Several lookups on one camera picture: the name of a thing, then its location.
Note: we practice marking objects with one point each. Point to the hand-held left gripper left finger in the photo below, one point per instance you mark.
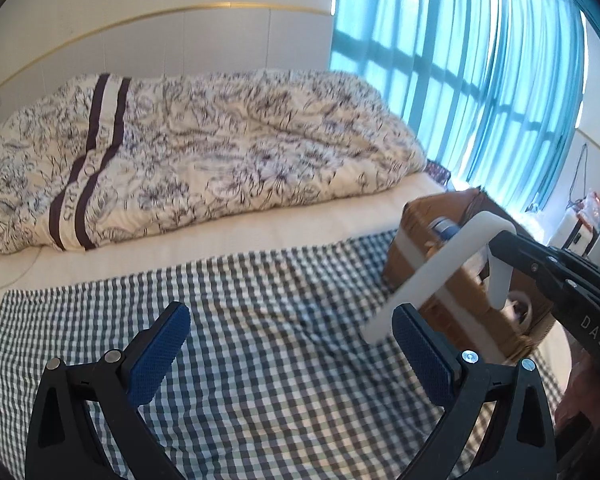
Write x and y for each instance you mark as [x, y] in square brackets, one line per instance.
[155, 355]

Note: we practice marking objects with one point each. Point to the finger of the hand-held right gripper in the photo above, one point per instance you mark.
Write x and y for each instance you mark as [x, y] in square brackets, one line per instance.
[537, 280]
[522, 249]

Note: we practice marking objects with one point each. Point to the brown cardboard box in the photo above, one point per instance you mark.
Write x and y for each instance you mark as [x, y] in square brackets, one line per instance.
[472, 282]

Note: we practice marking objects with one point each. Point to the floral duvet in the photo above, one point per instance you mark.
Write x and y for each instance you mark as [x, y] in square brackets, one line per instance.
[205, 150]

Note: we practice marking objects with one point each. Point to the white suitcase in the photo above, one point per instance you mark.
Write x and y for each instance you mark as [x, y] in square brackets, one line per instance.
[567, 230]

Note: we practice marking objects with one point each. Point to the person's right hand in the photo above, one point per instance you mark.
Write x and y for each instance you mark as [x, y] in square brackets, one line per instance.
[582, 395]

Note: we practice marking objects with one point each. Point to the white curved plastic strip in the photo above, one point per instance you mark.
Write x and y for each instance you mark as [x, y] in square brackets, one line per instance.
[430, 280]

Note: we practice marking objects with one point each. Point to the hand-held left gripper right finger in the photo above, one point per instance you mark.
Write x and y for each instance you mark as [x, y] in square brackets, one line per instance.
[420, 360]

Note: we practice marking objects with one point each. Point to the teal curtain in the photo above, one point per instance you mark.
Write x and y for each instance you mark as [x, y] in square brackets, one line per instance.
[530, 110]
[405, 60]

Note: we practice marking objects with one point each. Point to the clear plastic bag red trim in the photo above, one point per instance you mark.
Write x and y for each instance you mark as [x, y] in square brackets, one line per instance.
[592, 207]

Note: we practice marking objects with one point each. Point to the green checkered cloth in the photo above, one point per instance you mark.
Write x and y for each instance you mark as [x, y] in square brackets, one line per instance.
[280, 335]

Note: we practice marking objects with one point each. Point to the floral print bag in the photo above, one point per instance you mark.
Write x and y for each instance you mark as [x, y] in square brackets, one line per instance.
[439, 171]

